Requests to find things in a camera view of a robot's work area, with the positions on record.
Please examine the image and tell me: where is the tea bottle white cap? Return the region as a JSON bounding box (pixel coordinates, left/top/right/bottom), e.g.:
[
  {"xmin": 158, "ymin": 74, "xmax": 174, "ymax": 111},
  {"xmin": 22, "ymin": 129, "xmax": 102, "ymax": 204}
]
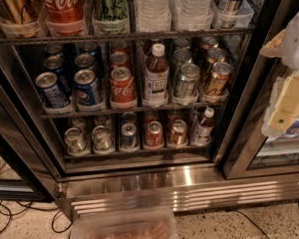
[{"xmin": 144, "ymin": 43, "xmax": 169, "ymax": 101}]

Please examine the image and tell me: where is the green La Croix can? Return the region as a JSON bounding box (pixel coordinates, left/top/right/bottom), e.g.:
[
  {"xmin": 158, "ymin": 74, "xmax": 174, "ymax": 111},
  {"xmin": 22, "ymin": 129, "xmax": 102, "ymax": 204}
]
[{"xmin": 94, "ymin": 0, "xmax": 128, "ymax": 34}]

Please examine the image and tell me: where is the blue silver can bottom shelf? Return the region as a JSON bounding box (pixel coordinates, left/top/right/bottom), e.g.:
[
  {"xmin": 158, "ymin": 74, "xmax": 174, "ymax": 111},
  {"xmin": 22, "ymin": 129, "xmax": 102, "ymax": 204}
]
[{"xmin": 121, "ymin": 123, "xmax": 139, "ymax": 151}]

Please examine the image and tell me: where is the black cable on floor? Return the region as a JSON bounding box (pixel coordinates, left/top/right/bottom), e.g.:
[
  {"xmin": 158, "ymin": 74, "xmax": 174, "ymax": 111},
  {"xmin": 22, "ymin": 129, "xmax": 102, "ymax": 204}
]
[{"xmin": 0, "ymin": 198, "xmax": 73, "ymax": 237}]

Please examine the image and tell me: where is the clear plastic bin foreground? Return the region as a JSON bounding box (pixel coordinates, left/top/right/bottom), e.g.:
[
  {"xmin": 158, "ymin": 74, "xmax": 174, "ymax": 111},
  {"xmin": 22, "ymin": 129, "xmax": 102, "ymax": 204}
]
[{"xmin": 70, "ymin": 207, "xmax": 178, "ymax": 239}]

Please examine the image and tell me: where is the white and tan gripper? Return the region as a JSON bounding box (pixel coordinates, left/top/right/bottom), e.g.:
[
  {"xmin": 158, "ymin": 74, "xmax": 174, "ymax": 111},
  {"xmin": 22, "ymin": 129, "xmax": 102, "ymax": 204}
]
[{"xmin": 260, "ymin": 30, "xmax": 299, "ymax": 137}]

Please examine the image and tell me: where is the green can shelf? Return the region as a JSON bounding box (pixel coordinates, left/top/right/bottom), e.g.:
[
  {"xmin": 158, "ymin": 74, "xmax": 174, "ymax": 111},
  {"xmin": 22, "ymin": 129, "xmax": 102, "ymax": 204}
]
[
  {"xmin": 173, "ymin": 63, "xmax": 200, "ymax": 99},
  {"xmin": 171, "ymin": 49, "xmax": 191, "ymax": 81}
]

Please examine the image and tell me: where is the red coca-cola can shelf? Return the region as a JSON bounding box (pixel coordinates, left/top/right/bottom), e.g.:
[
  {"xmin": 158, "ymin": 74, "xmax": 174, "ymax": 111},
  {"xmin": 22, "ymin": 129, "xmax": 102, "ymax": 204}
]
[
  {"xmin": 110, "ymin": 67, "xmax": 136, "ymax": 103},
  {"xmin": 42, "ymin": 0, "xmax": 86, "ymax": 36}
]

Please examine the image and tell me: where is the gold can top shelf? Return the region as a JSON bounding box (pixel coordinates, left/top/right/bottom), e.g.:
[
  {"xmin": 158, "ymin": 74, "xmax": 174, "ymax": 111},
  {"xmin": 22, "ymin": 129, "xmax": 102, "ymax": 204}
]
[{"xmin": 0, "ymin": 0, "xmax": 42, "ymax": 38}]

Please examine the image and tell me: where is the clear water bottle right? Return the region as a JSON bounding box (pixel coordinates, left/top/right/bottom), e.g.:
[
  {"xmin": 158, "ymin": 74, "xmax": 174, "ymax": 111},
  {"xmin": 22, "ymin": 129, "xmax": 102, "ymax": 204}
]
[{"xmin": 170, "ymin": 0, "xmax": 213, "ymax": 31}]

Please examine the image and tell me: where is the orange can bottom shelf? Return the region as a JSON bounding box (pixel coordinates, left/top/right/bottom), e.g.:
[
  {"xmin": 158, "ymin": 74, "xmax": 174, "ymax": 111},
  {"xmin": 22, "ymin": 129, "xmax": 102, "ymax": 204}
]
[{"xmin": 168, "ymin": 119, "xmax": 187, "ymax": 145}]

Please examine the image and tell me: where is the blue Pepsi can second row right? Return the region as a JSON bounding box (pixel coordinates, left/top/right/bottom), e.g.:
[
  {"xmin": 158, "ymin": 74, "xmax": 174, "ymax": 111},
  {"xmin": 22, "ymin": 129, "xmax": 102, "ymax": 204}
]
[{"xmin": 75, "ymin": 54, "xmax": 97, "ymax": 73}]

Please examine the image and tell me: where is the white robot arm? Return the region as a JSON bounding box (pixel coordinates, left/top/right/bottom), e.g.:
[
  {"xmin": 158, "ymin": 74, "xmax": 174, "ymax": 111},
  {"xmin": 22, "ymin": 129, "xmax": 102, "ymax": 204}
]
[{"xmin": 259, "ymin": 11, "xmax": 299, "ymax": 137}]

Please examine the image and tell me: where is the clear water bottle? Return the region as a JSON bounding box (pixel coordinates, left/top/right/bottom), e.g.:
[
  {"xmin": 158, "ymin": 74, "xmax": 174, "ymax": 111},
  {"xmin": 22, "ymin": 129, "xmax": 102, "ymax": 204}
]
[
  {"xmin": 170, "ymin": 0, "xmax": 213, "ymax": 31},
  {"xmin": 136, "ymin": 0, "xmax": 171, "ymax": 33}
]

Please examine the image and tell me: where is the red Coca-Cola can second row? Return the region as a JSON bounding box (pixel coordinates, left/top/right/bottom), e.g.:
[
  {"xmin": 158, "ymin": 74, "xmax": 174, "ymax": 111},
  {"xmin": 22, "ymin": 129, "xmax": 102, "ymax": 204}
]
[{"xmin": 110, "ymin": 52, "xmax": 131, "ymax": 70}]

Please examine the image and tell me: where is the silver blue can top shelf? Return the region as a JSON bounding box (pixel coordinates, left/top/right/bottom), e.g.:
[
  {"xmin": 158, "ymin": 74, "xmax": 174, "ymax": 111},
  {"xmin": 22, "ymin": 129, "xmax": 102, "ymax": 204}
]
[{"xmin": 218, "ymin": 0, "xmax": 244, "ymax": 29}]

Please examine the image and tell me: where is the steel fridge base grille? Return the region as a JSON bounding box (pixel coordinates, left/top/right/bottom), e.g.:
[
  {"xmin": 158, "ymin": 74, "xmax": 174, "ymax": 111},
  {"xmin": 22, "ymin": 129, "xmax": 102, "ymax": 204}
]
[{"xmin": 56, "ymin": 165, "xmax": 299, "ymax": 221}]

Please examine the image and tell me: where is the red can bottom shelf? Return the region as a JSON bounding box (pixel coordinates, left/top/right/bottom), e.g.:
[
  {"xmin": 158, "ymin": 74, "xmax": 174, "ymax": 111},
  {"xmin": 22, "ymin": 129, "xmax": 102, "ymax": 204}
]
[{"xmin": 145, "ymin": 120, "xmax": 162, "ymax": 147}]

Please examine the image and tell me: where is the blue Pepsi can front left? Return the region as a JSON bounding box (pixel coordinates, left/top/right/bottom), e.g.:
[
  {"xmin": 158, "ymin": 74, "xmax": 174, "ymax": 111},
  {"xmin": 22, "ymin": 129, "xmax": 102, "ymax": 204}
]
[{"xmin": 35, "ymin": 72, "xmax": 70, "ymax": 109}]

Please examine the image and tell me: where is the blue pepsi can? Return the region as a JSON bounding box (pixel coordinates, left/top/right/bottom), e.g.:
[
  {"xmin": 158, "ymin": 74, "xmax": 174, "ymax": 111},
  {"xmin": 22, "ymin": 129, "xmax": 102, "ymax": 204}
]
[
  {"xmin": 74, "ymin": 70, "xmax": 103, "ymax": 106},
  {"xmin": 35, "ymin": 72, "xmax": 70, "ymax": 109}
]

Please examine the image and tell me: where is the green can middle shelf front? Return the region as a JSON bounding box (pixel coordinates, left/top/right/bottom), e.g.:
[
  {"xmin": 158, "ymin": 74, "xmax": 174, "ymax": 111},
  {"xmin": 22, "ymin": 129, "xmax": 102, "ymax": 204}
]
[{"xmin": 173, "ymin": 63, "xmax": 200, "ymax": 99}]

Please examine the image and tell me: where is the gold can middle shelf front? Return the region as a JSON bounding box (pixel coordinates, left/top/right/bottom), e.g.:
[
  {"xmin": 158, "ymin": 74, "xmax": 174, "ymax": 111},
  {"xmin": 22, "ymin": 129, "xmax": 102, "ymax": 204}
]
[{"xmin": 203, "ymin": 62, "xmax": 232, "ymax": 97}]

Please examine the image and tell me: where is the small tea bottle bottom shelf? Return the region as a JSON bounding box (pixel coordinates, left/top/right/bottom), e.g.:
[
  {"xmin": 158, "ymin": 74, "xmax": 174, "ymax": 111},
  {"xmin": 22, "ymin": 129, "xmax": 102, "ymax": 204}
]
[{"xmin": 190, "ymin": 108, "xmax": 215, "ymax": 145}]

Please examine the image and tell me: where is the red Coca-Cola can top shelf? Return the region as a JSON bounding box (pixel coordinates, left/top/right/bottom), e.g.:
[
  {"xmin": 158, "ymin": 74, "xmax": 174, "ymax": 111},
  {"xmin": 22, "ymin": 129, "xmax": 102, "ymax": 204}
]
[{"xmin": 42, "ymin": 0, "xmax": 86, "ymax": 36}]

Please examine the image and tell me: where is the green 7up can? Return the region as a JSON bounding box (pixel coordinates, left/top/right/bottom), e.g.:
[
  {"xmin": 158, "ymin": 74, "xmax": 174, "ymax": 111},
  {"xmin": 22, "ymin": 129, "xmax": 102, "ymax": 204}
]
[{"xmin": 64, "ymin": 127, "xmax": 88, "ymax": 154}]

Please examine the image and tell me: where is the blue pepsi can second row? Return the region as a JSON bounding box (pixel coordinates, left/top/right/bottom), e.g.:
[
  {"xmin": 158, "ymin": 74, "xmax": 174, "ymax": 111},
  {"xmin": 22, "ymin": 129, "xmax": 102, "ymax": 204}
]
[
  {"xmin": 75, "ymin": 54, "xmax": 97, "ymax": 73},
  {"xmin": 44, "ymin": 56, "xmax": 73, "ymax": 96}
]

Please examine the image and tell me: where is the blue Pepsi can second row left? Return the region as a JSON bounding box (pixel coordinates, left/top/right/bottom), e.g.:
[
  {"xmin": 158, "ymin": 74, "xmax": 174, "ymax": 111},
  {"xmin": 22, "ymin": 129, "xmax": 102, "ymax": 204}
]
[{"xmin": 44, "ymin": 56, "xmax": 73, "ymax": 96}]

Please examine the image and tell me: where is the red Coca-Cola can middle shelf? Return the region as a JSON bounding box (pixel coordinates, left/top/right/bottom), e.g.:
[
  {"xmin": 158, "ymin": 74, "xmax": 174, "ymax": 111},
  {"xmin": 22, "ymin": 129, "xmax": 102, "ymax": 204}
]
[{"xmin": 110, "ymin": 67, "xmax": 136, "ymax": 103}]

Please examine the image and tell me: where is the clear water bottle left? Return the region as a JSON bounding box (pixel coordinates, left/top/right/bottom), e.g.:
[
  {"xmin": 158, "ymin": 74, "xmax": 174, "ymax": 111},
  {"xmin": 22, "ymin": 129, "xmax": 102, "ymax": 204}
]
[{"xmin": 136, "ymin": 0, "xmax": 171, "ymax": 33}]

